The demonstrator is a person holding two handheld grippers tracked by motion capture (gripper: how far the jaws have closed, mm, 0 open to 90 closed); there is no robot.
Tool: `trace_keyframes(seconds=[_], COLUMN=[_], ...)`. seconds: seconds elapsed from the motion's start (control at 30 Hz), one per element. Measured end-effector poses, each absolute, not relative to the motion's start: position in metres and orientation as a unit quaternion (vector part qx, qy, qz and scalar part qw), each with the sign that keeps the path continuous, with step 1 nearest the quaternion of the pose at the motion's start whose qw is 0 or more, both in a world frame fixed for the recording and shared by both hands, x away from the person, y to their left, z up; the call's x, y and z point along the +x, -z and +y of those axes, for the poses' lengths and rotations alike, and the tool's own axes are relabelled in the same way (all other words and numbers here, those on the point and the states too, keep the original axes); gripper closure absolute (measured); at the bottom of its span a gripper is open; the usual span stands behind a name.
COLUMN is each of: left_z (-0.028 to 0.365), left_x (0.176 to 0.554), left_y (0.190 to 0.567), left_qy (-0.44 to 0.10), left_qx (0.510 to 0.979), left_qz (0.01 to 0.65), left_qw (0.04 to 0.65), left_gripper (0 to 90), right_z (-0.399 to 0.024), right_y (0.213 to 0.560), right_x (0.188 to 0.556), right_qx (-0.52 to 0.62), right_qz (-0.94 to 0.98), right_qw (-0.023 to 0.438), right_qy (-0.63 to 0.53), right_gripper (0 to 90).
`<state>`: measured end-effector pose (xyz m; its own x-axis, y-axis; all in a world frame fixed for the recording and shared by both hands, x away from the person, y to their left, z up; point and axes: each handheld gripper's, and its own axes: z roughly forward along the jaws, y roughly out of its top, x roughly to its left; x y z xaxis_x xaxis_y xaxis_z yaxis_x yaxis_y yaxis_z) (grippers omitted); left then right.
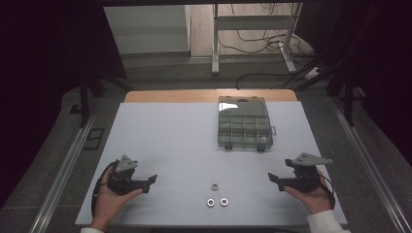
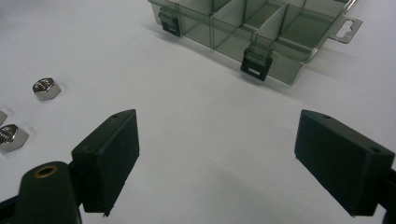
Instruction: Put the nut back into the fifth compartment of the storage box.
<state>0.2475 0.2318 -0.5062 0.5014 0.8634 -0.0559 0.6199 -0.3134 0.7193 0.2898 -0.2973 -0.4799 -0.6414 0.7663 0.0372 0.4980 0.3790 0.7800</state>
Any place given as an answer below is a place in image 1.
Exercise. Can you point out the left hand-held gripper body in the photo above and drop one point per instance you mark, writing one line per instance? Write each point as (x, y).
(120, 181)

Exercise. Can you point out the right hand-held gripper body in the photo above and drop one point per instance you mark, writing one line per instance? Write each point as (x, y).
(304, 176)

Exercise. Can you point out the silver hex nut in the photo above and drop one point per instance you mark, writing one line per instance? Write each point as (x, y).
(224, 201)
(210, 202)
(214, 186)

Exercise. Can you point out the clear plastic compartment box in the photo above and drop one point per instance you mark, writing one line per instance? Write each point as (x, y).
(244, 124)

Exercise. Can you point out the person's right hand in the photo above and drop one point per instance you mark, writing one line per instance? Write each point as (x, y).
(312, 199)

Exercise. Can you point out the person's left hand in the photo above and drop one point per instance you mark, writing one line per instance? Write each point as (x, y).
(108, 202)

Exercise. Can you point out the white table sheet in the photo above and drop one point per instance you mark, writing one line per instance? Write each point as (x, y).
(181, 145)

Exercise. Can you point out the dark metal stand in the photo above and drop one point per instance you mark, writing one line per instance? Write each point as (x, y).
(348, 97)
(85, 97)

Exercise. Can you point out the white power strip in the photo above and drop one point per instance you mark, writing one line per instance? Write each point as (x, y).
(312, 73)

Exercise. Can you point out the dark curtain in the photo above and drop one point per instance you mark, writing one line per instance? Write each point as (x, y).
(385, 71)
(39, 81)

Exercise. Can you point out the white cabinet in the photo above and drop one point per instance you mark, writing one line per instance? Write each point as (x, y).
(145, 29)

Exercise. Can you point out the black rectangular floor frame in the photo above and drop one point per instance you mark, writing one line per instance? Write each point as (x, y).
(94, 138)

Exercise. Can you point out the aluminium floor rail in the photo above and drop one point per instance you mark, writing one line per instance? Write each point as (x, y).
(369, 161)
(61, 174)

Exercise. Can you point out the white metal desk frame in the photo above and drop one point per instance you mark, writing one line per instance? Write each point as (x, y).
(252, 22)

